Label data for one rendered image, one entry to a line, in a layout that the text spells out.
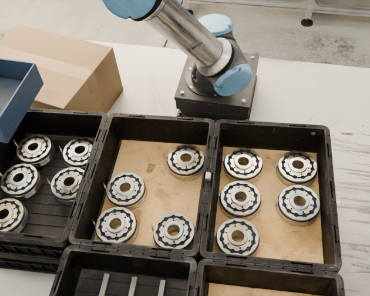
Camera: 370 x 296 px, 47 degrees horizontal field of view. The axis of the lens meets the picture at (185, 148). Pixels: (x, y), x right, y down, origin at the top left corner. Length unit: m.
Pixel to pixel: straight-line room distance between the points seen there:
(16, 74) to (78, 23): 2.10
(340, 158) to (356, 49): 1.61
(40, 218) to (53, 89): 0.42
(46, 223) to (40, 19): 2.39
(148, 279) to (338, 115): 0.86
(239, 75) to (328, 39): 1.84
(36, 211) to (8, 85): 0.34
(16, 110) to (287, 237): 0.71
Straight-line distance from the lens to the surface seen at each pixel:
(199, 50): 1.11
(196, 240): 0.96
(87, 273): 1.08
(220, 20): 1.31
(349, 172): 1.38
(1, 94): 1.16
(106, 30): 3.12
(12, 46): 1.61
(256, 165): 1.15
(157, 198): 1.13
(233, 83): 1.20
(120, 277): 1.05
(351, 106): 1.56
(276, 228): 1.09
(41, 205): 1.21
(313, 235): 1.10
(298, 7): 3.00
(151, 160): 1.21
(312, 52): 2.86
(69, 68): 1.44
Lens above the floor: 1.79
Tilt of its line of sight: 52 degrees down
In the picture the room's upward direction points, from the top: 6 degrees counter-clockwise
